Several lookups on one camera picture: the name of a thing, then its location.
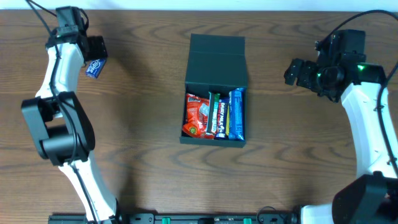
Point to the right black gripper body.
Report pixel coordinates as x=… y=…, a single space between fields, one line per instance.
x=304 y=73

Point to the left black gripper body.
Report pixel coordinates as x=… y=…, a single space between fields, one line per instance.
x=96 y=50

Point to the yellow snack packet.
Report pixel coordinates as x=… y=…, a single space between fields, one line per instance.
x=227 y=121

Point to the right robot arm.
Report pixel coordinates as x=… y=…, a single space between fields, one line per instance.
x=360 y=86

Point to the black cardboard box with lid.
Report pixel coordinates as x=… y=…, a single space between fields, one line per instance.
x=217 y=64

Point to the blue Eclipse mint tin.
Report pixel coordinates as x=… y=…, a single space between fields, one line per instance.
x=95 y=68

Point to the purple Dairy Milk chocolate bar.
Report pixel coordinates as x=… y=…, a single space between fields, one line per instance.
x=221 y=118

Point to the red snack packet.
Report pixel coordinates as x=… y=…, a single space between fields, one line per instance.
x=197 y=117

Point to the black mounting rail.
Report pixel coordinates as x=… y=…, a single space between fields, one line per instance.
x=149 y=218

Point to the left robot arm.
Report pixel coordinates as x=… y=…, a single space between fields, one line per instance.
x=61 y=130

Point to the green gum pack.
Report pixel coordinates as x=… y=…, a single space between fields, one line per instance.
x=213 y=112

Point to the blue snack bar wrapper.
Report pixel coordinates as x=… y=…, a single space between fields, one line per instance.
x=236 y=120

